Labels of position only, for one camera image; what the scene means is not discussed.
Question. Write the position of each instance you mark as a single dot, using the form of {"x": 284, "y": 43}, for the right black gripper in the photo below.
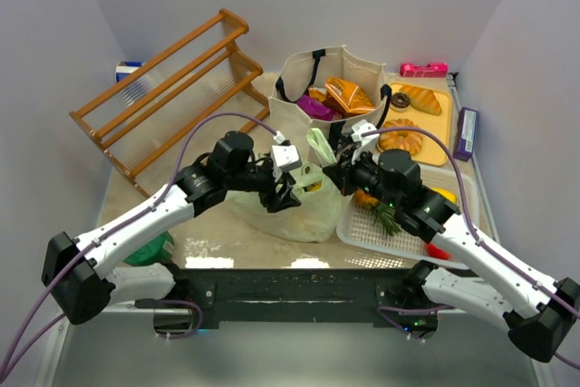
{"x": 341, "y": 169}

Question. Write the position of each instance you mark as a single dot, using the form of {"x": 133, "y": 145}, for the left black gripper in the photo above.
{"x": 275, "y": 188}

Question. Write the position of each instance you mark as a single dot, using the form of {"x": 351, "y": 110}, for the yellow lemon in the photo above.
{"x": 313, "y": 187}

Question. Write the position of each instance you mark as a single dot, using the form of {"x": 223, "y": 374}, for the light green plastic bag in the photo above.
{"x": 317, "y": 217}

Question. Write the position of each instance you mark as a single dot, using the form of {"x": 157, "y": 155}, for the purple snack packet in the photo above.
{"x": 314, "y": 109}

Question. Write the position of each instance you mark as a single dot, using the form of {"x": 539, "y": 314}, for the orange snack packet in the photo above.
{"x": 344, "y": 97}

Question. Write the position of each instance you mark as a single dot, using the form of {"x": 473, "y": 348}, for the beige canvas tote bag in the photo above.
{"x": 302, "y": 71}

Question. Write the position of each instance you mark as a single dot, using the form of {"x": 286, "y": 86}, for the yellow banana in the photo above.
{"x": 450, "y": 196}

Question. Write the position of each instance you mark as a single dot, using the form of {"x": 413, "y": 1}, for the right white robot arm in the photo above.
{"x": 536, "y": 310}

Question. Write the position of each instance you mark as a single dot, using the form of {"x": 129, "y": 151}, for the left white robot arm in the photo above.
{"x": 83, "y": 274}

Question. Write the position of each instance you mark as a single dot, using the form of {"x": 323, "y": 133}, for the white plastic basket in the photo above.
{"x": 357, "y": 227}

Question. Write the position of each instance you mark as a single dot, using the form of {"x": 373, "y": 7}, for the orange pineapple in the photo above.
{"x": 381, "y": 213}

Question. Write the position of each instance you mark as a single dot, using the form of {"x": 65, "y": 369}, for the chocolate donut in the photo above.
{"x": 400, "y": 101}

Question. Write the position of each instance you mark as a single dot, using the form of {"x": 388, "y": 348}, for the croissant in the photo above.
{"x": 422, "y": 99}

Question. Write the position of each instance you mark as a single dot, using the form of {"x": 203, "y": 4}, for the red apple right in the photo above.
{"x": 436, "y": 252}

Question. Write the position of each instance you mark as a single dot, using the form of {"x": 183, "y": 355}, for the pink box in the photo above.
{"x": 431, "y": 70}

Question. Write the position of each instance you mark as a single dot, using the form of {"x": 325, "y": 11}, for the dark green plastic bag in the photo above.
{"x": 158, "y": 250}

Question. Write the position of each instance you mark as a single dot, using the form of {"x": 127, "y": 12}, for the purple box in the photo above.
{"x": 466, "y": 134}

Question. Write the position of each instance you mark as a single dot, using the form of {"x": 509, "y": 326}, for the brown wooden rack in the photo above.
{"x": 141, "y": 121}

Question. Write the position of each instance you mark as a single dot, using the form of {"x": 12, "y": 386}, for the blue white carton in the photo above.
{"x": 124, "y": 69}

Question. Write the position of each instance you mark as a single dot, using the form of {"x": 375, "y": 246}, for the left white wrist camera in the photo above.
{"x": 285, "y": 158}

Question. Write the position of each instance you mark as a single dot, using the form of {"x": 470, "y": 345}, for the glazed ring bread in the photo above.
{"x": 410, "y": 141}

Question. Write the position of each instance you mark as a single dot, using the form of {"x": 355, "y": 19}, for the black base frame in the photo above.
{"x": 336, "y": 296}

